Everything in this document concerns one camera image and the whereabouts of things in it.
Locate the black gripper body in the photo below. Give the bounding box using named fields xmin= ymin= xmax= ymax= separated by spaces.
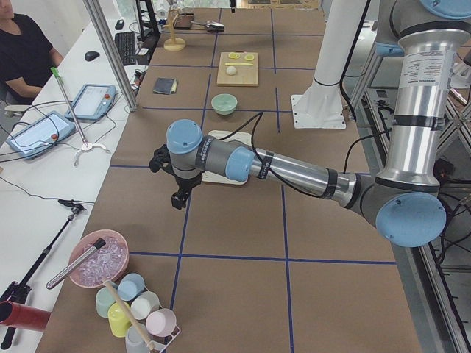
xmin=149 ymin=144 xmax=202 ymax=195

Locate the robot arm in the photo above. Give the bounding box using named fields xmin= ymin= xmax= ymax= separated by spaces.
xmin=149 ymin=1 xmax=470 ymax=247

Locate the green ceramic bowl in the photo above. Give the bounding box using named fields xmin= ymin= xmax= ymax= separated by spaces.
xmin=211 ymin=93 xmax=238 ymax=115

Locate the steel tube in bowl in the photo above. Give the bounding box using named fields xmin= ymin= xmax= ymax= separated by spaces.
xmin=46 ymin=238 xmax=106 ymax=290

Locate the pink bowl with ice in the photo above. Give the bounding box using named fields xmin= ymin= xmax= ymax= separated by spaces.
xmin=69 ymin=229 xmax=130 ymax=288

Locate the cream bear tray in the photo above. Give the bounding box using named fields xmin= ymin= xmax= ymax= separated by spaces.
xmin=202 ymin=130 xmax=255 ymax=185

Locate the grey folded cloth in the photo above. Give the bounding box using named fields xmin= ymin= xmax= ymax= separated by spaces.
xmin=152 ymin=77 xmax=178 ymax=95

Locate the reacher grabber tool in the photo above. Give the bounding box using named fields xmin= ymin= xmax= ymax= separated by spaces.
xmin=51 ymin=67 xmax=111 ymax=167

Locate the far teach pendant tablet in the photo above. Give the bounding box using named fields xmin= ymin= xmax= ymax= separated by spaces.
xmin=71 ymin=84 xmax=116 ymax=121

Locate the teach pendant tablet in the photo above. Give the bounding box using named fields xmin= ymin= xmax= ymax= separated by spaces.
xmin=71 ymin=84 xmax=116 ymax=121
xmin=7 ymin=111 xmax=75 ymax=159

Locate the blue cup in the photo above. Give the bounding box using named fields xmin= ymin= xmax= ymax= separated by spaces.
xmin=117 ymin=273 xmax=145 ymax=301

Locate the white cup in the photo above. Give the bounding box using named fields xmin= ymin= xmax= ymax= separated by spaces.
xmin=130 ymin=290 xmax=160 ymax=320

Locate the near teach pendant tablet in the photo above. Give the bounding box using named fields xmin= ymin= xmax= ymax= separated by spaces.
xmin=7 ymin=111 xmax=75 ymax=159

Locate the wooden mug tree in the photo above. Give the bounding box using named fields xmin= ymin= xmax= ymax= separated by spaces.
xmin=163 ymin=1 xmax=186 ymax=51

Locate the bamboo cutting board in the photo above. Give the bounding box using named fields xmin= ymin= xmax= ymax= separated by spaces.
xmin=216 ymin=51 xmax=258 ymax=87

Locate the black keyboard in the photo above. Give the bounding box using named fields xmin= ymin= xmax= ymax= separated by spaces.
xmin=114 ymin=32 xmax=137 ymax=66

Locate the pink cup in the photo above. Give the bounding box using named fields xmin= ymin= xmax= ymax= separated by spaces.
xmin=146 ymin=308 xmax=177 ymax=337

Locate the green cup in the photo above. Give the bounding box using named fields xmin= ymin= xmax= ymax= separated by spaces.
xmin=95 ymin=287 xmax=116 ymax=318

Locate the black computer mouse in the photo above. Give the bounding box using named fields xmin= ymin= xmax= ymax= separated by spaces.
xmin=84 ymin=51 xmax=100 ymax=62

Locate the lemon slice stack upper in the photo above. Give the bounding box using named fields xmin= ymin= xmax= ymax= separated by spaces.
xmin=227 ymin=52 xmax=240 ymax=59

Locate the yellow cup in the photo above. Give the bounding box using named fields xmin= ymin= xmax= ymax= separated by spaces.
xmin=107 ymin=302 xmax=132 ymax=338

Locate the steel scoop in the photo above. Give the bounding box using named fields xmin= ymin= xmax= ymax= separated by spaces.
xmin=191 ymin=21 xmax=224 ymax=33

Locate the grey cup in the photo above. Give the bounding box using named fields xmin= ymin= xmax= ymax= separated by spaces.
xmin=125 ymin=326 xmax=150 ymax=353

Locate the seated person black shirt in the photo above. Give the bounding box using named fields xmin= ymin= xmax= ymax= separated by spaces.
xmin=1 ymin=1 xmax=63 ymax=104

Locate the black tripod stick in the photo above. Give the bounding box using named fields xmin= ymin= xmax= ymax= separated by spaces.
xmin=0 ymin=198 xmax=88 ymax=350

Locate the red cylinder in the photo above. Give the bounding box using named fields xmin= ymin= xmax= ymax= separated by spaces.
xmin=1 ymin=301 xmax=51 ymax=332

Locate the aluminium frame post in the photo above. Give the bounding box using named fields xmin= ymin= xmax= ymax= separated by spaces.
xmin=83 ymin=0 xmax=137 ymax=112

